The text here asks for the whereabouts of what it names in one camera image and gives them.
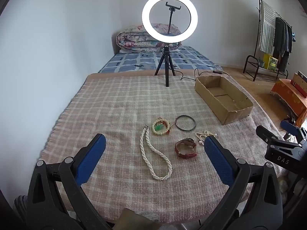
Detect blue patterned bed sheet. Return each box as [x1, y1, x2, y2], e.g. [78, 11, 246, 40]
[98, 45, 222, 73]

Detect yellow box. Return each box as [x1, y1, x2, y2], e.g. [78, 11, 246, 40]
[263, 53, 279, 71]

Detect black tripod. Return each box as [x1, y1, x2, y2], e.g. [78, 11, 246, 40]
[155, 44, 176, 87]

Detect pink plaid blanket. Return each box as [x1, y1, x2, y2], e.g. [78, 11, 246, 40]
[38, 73, 288, 223]

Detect olive cloth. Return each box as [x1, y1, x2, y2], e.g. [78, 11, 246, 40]
[121, 208, 159, 230]

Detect black ring light cable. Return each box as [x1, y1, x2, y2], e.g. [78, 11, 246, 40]
[175, 68, 231, 81]

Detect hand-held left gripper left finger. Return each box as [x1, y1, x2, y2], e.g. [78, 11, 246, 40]
[26, 133, 113, 230]

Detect dark hanging clothes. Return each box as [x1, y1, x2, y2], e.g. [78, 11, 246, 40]
[273, 17, 293, 72]

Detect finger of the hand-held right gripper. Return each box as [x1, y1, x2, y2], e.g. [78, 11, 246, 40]
[256, 125, 281, 147]
[280, 120, 303, 137]

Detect white ring light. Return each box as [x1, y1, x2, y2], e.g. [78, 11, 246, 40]
[141, 0, 198, 41]

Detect black clothes rack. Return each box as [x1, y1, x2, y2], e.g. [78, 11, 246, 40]
[243, 0, 294, 81]

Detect black phone holder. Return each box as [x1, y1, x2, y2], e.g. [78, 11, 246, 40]
[165, 2, 181, 35]

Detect small pearl bracelet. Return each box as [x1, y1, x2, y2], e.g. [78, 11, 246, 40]
[195, 130, 216, 146]

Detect long twisted pearl necklace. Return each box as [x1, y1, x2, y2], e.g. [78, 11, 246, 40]
[140, 126, 173, 180]

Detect orange cloth covered stool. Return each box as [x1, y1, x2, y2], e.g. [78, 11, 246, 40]
[271, 78, 307, 127]

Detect cream beaded bracelet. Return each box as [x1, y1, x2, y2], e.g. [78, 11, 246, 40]
[152, 117, 171, 135]

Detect brown leather wristwatch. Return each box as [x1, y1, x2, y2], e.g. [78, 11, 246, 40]
[175, 138, 197, 159]

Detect cardboard box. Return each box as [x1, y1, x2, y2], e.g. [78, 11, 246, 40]
[194, 76, 254, 125]

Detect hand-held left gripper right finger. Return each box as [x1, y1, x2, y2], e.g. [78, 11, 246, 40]
[199, 135, 283, 230]

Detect striped towel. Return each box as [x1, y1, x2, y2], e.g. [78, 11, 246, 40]
[259, 0, 276, 53]

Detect black bangle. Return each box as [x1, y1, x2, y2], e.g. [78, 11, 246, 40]
[175, 115, 196, 132]

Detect folded floral quilt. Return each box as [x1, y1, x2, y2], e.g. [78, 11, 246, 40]
[117, 23, 182, 54]

